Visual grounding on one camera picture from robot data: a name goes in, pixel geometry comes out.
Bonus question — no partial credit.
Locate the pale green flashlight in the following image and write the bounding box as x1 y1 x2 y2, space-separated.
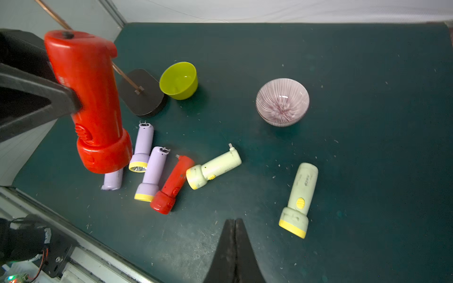
278 163 319 239
186 143 242 190

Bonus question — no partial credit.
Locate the left green-lit circuit board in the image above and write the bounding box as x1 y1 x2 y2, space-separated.
4 273 29 283

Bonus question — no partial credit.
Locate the copper wire jewelry stand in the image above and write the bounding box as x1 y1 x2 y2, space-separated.
34 0 167 117

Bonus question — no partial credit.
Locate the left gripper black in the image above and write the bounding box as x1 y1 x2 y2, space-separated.
1 29 81 142

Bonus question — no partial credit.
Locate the red flashlight horizontal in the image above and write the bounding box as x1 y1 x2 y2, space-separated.
44 30 133 174

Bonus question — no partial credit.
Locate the purple flashlight leftmost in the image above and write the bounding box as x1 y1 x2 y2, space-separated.
101 169 123 191

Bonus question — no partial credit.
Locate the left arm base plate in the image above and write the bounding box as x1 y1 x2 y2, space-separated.
37 227 79 278

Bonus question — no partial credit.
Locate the purple flashlight right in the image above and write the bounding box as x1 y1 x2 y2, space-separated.
134 146 171 202

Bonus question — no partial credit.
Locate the purple flashlight middle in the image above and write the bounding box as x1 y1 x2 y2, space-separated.
129 123 154 173

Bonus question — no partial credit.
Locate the purple flashlight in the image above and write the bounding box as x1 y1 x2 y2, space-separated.
134 146 171 202
129 123 154 173
101 169 123 191

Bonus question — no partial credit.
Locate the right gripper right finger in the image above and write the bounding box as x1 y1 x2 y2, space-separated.
234 219 265 283

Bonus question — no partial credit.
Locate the pink striped bowl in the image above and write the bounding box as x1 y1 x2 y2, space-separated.
256 78 310 127

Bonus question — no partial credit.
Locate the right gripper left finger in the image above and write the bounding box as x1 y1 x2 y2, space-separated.
204 219 235 283

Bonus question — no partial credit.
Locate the lime green bowl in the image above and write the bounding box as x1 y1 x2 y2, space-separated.
159 62 198 100

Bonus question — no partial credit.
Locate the red flashlight upright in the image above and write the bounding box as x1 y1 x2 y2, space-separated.
150 156 195 215

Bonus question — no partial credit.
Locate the aluminium front rail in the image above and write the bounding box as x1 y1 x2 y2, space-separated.
1 187 158 283

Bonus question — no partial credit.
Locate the dark green table mat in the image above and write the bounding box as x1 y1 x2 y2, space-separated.
14 23 453 283

